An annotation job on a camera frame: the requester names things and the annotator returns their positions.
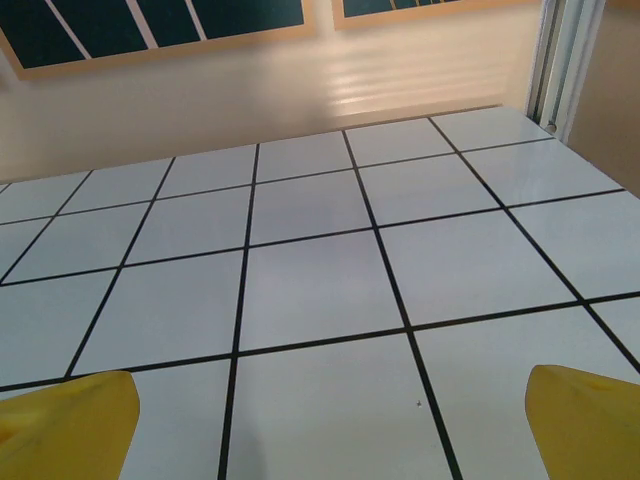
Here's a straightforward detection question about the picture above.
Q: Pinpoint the aluminium frame post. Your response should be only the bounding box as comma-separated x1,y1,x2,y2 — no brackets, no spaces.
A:
524,0,609,144

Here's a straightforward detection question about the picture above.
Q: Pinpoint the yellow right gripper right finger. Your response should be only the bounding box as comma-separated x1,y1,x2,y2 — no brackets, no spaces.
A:
524,364,640,480

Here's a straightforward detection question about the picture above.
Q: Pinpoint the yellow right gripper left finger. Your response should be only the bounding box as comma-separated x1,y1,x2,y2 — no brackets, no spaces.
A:
0,370,141,480

